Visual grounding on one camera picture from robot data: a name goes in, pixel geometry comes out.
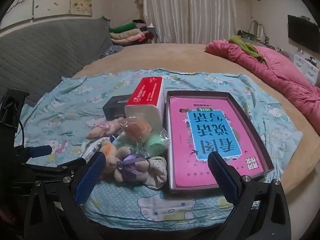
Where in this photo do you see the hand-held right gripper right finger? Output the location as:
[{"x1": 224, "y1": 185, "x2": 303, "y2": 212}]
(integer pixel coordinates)
[{"x1": 207, "y1": 152, "x2": 292, "y2": 240}]

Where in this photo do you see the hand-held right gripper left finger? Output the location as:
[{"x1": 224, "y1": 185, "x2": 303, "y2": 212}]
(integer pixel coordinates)
[{"x1": 24, "y1": 151, "x2": 107, "y2": 240}]

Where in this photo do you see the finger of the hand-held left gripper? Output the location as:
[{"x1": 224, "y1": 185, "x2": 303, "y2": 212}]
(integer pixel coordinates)
[
  {"x1": 24, "y1": 157, "x2": 88, "y2": 180},
  {"x1": 26, "y1": 144, "x2": 53, "y2": 159}
]

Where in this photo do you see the purple print wipe packet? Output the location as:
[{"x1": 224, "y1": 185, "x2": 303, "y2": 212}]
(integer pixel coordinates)
[{"x1": 82, "y1": 135, "x2": 117, "y2": 164}]

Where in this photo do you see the plush bear with purple ribbon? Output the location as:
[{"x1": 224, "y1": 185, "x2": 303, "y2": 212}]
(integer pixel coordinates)
[{"x1": 100, "y1": 141, "x2": 152, "y2": 183}]

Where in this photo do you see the plush toy with pink dress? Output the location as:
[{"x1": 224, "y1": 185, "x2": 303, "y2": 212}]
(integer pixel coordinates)
[{"x1": 86, "y1": 117, "x2": 125, "y2": 140}]

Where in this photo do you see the dark cardboard box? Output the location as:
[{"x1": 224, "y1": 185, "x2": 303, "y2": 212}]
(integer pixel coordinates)
[{"x1": 165, "y1": 91, "x2": 275, "y2": 194}]

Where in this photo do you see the white floral scrunchie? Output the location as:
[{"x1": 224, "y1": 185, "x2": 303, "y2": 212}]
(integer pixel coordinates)
[{"x1": 144, "y1": 156, "x2": 168, "y2": 189}]

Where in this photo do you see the green makeup sponge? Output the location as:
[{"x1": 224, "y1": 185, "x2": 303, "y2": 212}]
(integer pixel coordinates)
[{"x1": 144, "y1": 131, "x2": 171, "y2": 157}]

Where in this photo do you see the blue cartoon cat printed blanket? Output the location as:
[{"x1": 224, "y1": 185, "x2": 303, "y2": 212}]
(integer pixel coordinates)
[{"x1": 14, "y1": 69, "x2": 303, "y2": 230}]

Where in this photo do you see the pink book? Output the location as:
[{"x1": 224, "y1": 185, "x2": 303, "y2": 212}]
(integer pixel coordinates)
[{"x1": 169, "y1": 96, "x2": 265, "y2": 188}]

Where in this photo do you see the grey quilted headboard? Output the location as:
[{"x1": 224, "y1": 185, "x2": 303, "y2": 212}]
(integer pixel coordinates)
[{"x1": 0, "y1": 17, "x2": 113, "y2": 105}]

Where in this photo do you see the black glossy box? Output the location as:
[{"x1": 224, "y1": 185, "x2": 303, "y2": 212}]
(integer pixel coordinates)
[{"x1": 102, "y1": 94, "x2": 133, "y2": 120}]

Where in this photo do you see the red tissue pack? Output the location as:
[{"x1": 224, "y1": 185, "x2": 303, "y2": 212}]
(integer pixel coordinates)
[{"x1": 124, "y1": 76, "x2": 166, "y2": 135}]

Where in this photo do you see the dark floral cloth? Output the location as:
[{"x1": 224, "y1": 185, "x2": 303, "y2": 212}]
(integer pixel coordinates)
[{"x1": 100, "y1": 44, "x2": 124, "y2": 58}]

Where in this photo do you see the pink quilt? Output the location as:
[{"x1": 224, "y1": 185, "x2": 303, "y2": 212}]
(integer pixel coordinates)
[{"x1": 205, "y1": 40, "x2": 320, "y2": 120}]

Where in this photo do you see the green cloth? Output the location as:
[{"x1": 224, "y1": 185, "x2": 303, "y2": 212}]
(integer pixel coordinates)
[{"x1": 229, "y1": 35, "x2": 267, "y2": 63}]

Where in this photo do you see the stack of folded clothes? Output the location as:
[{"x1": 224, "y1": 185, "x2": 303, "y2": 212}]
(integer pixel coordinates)
[{"x1": 109, "y1": 19, "x2": 157, "y2": 47}]

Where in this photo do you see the white drawer cabinet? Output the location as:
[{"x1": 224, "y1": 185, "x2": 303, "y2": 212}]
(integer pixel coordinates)
[{"x1": 291, "y1": 51, "x2": 320, "y2": 85}]

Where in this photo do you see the black framed table mirror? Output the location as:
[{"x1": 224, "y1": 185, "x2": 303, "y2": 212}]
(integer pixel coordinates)
[{"x1": 250, "y1": 21, "x2": 266, "y2": 41}]

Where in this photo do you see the white curtain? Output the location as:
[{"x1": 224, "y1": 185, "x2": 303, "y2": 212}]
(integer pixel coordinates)
[{"x1": 141, "y1": 0, "x2": 237, "y2": 45}]

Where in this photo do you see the black cable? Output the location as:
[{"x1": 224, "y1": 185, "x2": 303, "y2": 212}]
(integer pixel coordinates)
[{"x1": 17, "y1": 119, "x2": 26, "y2": 142}]

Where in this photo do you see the floral wall poster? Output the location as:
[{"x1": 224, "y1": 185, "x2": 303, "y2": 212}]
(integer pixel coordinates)
[{"x1": 5, "y1": 0, "x2": 93, "y2": 23}]

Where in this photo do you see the black wall television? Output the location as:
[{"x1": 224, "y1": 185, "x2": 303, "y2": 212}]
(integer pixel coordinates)
[{"x1": 287, "y1": 14, "x2": 318, "y2": 53}]

